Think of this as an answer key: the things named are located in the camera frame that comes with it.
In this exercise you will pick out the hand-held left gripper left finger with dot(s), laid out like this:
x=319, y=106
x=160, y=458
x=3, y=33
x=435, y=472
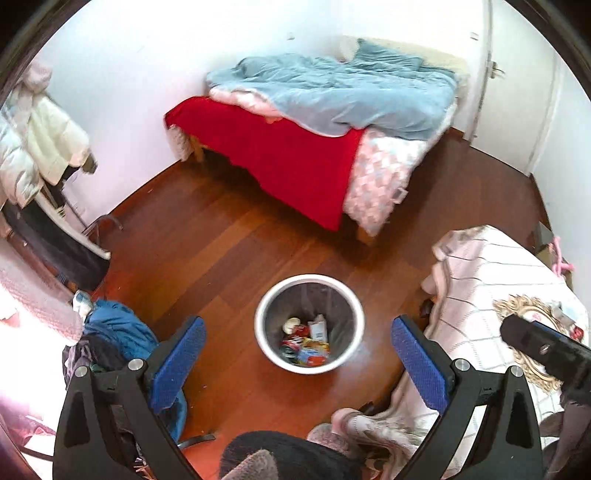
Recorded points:
x=178, y=364

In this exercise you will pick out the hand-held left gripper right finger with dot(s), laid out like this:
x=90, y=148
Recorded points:
x=420, y=364

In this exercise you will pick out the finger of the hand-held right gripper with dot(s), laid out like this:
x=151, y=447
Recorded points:
x=531, y=344
x=565, y=337

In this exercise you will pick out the white trash bin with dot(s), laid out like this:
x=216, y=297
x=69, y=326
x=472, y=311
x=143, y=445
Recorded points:
x=268, y=341

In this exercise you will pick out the white box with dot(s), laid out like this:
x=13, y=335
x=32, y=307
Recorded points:
x=318, y=328

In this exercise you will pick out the cream scrap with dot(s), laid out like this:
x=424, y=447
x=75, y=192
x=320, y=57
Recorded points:
x=292, y=325

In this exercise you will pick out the small red carton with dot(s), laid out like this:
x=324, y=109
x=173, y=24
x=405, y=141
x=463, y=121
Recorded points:
x=577, y=331

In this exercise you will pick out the grey box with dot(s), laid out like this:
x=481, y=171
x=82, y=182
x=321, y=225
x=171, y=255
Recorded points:
x=562, y=314

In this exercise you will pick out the blue cloth pile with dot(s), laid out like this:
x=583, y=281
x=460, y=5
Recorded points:
x=120, y=332

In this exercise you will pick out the pink toy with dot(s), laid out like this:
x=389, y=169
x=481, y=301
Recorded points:
x=561, y=258

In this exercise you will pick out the cardboard box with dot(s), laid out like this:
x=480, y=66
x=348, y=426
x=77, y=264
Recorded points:
x=547, y=251

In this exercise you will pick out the pink slipper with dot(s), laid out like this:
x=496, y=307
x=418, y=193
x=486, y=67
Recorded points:
x=328, y=438

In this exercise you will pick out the wooden bed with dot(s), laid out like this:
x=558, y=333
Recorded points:
x=360, y=230

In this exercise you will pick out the pink quilted cloth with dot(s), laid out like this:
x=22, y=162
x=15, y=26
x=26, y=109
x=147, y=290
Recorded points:
x=32, y=295

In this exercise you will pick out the dark hanging cloth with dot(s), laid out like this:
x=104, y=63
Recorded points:
x=51, y=249

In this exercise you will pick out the pink patterned bed sheet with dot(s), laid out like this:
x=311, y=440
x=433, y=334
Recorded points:
x=383, y=180

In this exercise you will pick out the red blanket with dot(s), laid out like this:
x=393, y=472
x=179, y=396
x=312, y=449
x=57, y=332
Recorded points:
x=286, y=157

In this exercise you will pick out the white door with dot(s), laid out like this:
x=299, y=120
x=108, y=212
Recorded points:
x=512, y=83

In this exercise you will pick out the white puffer jacket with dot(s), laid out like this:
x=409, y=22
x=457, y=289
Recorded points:
x=41, y=138

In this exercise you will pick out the pink blanket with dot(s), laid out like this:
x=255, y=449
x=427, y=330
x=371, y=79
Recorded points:
x=240, y=99

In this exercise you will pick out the blue duvet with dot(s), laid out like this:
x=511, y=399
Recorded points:
x=351, y=92

